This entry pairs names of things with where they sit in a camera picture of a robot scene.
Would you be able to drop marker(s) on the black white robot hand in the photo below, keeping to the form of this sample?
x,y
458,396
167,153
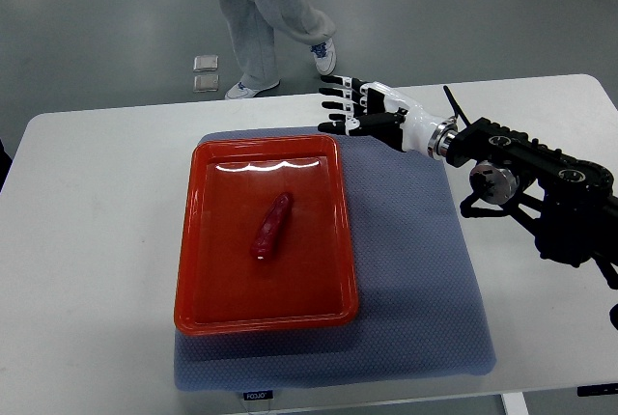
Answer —
x,y
376,110

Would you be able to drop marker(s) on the red pepper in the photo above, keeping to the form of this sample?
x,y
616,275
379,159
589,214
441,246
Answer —
x,y
264,242

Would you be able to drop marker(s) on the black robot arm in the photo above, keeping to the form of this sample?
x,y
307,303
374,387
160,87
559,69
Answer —
x,y
567,204

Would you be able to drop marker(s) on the red plastic tray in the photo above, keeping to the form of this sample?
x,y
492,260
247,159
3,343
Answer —
x,y
308,282

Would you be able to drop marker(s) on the white blue sneaker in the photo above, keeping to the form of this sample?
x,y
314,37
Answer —
x,y
325,57
241,91

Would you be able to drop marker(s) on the person in grey trousers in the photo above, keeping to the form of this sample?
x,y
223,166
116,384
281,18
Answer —
x,y
252,26

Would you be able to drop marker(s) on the lower metal floor plate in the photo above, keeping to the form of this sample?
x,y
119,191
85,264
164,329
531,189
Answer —
x,y
206,83

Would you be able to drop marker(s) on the metal floor plate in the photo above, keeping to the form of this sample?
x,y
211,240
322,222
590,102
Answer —
x,y
206,83
203,63

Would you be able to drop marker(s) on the upper metal floor plate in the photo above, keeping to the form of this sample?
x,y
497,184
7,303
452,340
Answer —
x,y
203,63

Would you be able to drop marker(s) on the blue-grey mesh mat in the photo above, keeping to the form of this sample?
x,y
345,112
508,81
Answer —
x,y
421,312

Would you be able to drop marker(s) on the black table label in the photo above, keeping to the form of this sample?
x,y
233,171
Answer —
x,y
260,395

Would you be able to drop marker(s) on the white table leg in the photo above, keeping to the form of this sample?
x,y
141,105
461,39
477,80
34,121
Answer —
x,y
514,404

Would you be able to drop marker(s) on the black table control panel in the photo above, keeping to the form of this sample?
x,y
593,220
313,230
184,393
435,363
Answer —
x,y
597,390

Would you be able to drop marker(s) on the dark object at left edge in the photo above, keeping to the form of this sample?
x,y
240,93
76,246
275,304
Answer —
x,y
5,164

